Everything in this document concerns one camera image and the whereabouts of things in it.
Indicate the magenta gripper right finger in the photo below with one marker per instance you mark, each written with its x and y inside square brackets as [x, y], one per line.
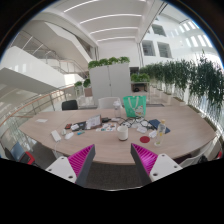
[150, 166]

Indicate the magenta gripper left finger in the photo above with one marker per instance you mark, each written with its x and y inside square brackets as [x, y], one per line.
[74, 168]

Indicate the clear plastic water bottle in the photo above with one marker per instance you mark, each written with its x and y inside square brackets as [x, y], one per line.
[160, 133]

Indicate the red round coaster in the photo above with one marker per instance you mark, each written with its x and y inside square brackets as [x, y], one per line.
[144, 139]

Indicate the white ceramic mug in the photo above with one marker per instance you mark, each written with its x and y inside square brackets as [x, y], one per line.
[122, 133]

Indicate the dark blue notebook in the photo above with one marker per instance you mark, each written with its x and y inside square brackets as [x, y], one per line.
[155, 123]

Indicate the open book on table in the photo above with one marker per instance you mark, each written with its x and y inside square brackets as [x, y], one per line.
[93, 122]

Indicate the green tote bag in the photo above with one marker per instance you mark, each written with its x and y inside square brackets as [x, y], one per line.
[135, 106]

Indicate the red black chair left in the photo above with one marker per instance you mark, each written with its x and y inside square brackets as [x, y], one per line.
[27, 158]

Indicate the white paper sheet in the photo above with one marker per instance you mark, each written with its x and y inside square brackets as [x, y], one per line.
[41, 120]

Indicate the black office chair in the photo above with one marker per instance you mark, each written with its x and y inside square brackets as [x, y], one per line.
[70, 105]

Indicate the clear bottle behind table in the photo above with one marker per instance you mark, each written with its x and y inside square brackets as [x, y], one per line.
[117, 109]

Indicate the white chair behind table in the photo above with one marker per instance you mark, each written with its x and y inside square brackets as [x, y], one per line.
[109, 102]

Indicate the white chair near right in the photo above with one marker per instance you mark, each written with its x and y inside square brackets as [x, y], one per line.
[193, 160]

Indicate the white tall cabinet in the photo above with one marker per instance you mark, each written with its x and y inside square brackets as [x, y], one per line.
[110, 81]

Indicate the hedge planter row right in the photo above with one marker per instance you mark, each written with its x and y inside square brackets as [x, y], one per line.
[203, 78]

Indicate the green plants on cabinet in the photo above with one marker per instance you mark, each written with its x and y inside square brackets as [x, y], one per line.
[110, 61]

